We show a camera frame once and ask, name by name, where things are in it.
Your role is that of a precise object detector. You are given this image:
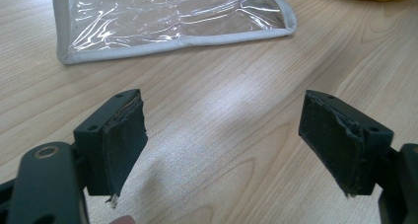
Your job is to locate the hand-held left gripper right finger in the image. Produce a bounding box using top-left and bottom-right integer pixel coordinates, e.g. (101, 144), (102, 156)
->
(298, 89), (394, 197)

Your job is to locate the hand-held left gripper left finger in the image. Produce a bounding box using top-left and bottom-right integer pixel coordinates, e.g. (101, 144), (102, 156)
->
(72, 88), (149, 208)

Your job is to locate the clear plastic bag grey trim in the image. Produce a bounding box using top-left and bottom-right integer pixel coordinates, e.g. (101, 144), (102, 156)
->
(50, 0), (298, 66)

